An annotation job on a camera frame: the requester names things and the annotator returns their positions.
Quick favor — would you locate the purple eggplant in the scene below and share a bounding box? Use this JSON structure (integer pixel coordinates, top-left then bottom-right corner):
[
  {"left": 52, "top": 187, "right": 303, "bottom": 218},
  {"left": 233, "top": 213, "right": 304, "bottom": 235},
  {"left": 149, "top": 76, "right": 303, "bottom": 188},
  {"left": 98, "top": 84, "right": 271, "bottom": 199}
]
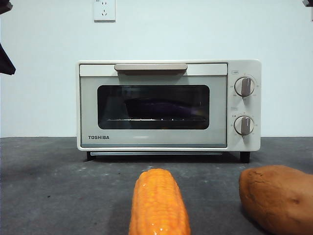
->
[{"left": 125, "top": 98, "right": 199, "bottom": 118}]

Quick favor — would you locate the glass oven door with handle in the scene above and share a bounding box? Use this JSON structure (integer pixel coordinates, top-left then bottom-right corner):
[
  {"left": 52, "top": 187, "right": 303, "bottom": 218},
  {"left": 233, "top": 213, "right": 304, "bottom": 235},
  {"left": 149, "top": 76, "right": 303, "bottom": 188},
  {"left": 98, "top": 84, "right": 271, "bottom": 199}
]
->
[{"left": 79, "top": 63, "right": 228, "bottom": 149}]

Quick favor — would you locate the round temperature knob on oven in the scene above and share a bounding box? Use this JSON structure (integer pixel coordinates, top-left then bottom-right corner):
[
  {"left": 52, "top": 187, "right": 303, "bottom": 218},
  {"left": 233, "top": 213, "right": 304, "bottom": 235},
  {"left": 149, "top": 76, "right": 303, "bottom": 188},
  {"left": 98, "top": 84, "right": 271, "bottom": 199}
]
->
[{"left": 234, "top": 76, "right": 256, "bottom": 97}]

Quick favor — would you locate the round timer knob on oven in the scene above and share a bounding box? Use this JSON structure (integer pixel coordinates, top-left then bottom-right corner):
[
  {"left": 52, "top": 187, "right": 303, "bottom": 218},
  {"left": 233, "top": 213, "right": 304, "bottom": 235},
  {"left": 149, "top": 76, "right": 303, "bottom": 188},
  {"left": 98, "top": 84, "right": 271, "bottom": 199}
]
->
[{"left": 233, "top": 116, "right": 255, "bottom": 136}]

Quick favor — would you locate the cream white Toshiba toaster oven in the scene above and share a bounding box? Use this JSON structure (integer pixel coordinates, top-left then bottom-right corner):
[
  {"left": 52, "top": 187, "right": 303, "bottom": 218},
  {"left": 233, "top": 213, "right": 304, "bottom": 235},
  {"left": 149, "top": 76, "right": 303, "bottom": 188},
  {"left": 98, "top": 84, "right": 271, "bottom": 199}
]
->
[{"left": 75, "top": 59, "right": 262, "bottom": 163}]

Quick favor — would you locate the orange corn cob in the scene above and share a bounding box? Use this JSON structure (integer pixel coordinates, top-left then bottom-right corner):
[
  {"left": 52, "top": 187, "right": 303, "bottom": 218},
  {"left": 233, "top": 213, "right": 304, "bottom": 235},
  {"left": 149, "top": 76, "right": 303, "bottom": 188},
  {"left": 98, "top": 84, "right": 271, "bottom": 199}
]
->
[{"left": 128, "top": 168, "right": 191, "bottom": 235}]

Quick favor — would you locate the brown sweet potato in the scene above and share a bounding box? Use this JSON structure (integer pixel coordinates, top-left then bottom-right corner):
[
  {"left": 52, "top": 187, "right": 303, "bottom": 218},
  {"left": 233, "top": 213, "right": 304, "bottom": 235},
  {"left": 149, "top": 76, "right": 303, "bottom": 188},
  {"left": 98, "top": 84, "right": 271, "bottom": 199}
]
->
[{"left": 239, "top": 165, "right": 313, "bottom": 235}]

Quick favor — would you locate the white wall socket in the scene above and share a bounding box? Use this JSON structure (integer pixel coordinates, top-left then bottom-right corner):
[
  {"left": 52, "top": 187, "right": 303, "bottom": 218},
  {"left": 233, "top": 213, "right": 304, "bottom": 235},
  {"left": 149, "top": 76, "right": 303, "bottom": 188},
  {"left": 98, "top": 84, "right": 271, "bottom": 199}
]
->
[{"left": 93, "top": 0, "right": 116, "bottom": 23}]

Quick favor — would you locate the metal wire oven rack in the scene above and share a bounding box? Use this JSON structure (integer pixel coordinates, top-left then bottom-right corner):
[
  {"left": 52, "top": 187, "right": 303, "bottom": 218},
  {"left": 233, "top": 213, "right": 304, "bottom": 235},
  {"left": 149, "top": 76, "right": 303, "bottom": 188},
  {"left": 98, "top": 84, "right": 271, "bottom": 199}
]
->
[{"left": 105, "top": 118, "right": 206, "bottom": 123}]

